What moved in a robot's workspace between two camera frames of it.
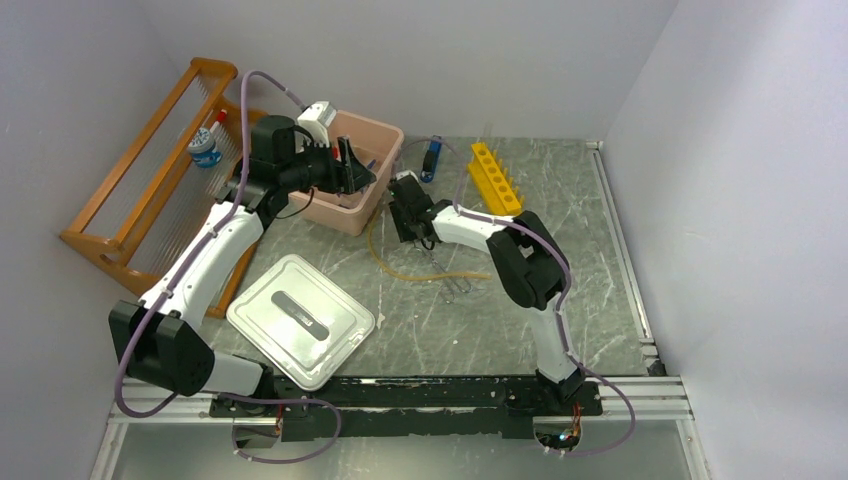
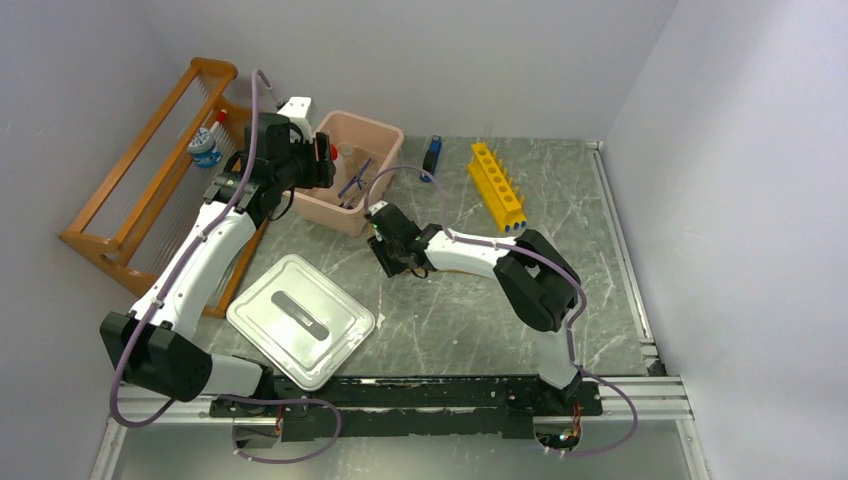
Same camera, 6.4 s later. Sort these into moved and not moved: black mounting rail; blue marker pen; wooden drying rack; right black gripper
Moved: right black gripper
Not moved: wooden drying rack; black mounting rail; blue marker pen
